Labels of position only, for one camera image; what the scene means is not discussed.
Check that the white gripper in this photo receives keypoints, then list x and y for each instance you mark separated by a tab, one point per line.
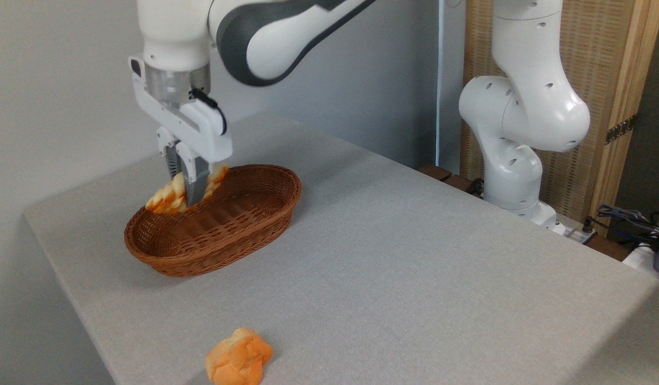
201	128

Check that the long braided bread loaf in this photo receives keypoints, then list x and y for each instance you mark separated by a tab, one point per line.
169	200

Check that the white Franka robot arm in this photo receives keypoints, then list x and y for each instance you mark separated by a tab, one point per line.
522	107

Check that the brown wicker oval basket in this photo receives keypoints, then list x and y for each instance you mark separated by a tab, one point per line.
212	235

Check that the round orange bread roll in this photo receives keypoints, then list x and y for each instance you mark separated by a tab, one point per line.
238	358

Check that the grey tablecloth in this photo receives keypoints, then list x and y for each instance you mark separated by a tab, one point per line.
442	299

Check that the metal screen hinge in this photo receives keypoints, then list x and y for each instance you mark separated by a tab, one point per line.
621	129

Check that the wooden rattan folding screen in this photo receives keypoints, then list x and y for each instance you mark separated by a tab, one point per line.
607	53

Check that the white vertical wall trunking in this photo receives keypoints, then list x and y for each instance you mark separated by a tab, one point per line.
439	80

